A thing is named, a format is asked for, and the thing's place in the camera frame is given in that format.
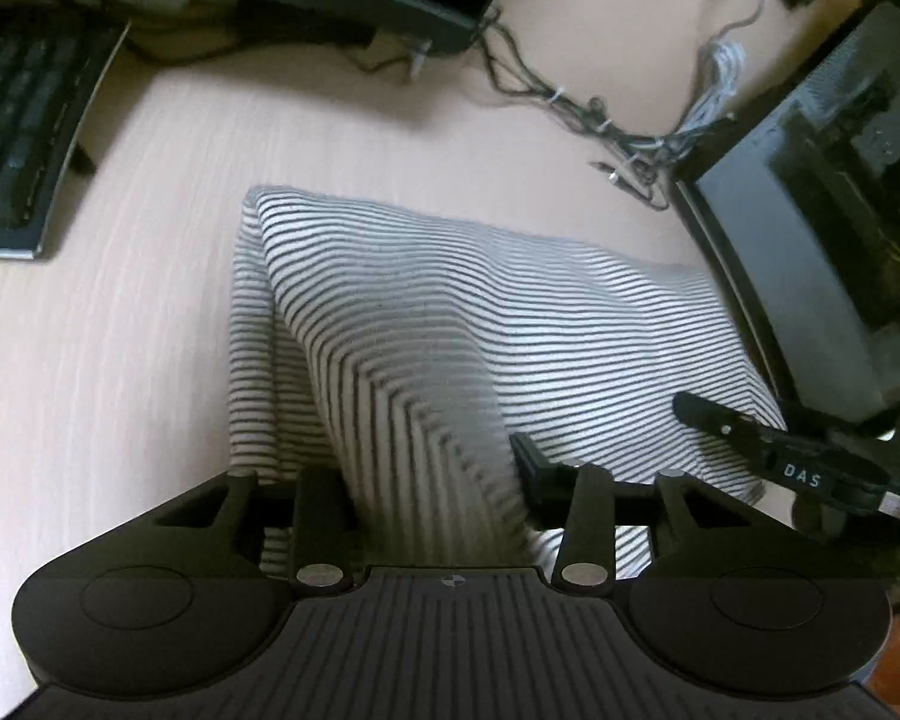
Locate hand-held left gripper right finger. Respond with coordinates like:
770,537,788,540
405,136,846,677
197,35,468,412
508,431,755,595

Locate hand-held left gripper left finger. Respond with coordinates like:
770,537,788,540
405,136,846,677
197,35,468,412
150,465,361,595

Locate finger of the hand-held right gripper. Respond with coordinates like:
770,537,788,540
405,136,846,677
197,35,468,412
673,390,792,460

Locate grey striped garment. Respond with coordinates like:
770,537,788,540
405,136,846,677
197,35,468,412
227,184,788,578

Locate black keyboard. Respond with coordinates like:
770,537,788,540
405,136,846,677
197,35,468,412
0,11,132,261

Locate white power cable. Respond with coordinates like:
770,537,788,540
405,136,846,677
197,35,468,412
675,0,788,137

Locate tangled black cable bundle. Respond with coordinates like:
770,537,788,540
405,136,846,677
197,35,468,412
480,7,736,205

